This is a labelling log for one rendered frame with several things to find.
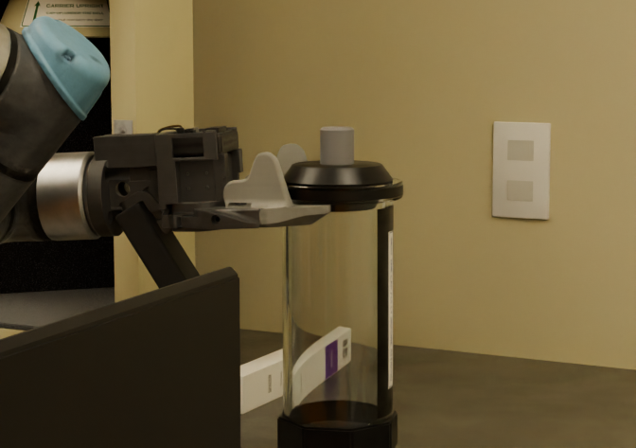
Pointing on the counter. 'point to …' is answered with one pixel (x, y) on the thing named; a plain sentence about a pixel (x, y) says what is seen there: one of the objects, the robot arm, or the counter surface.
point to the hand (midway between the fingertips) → (333, 210)
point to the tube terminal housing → (138, 72)
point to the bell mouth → (61, 8)
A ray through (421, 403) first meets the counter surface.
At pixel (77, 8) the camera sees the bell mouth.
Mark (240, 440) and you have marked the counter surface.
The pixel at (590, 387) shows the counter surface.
